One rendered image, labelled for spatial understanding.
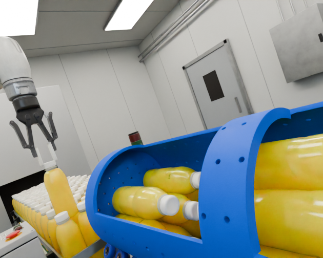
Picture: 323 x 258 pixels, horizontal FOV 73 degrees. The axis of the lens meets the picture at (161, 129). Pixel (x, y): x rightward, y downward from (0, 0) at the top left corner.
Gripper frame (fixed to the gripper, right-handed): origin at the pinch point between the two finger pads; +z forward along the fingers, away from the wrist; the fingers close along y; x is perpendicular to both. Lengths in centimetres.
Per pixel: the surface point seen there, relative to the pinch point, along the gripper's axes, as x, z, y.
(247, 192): -71, 12, 2
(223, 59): 134, -63, 354
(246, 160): -70, 10, 4
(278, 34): 27, -54, 327
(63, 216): -8.3, 19.9, -3.2
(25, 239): -8.0, 20.8, -14.0
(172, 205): -49, 19, 8
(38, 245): -8.0, 24.0, -11.8
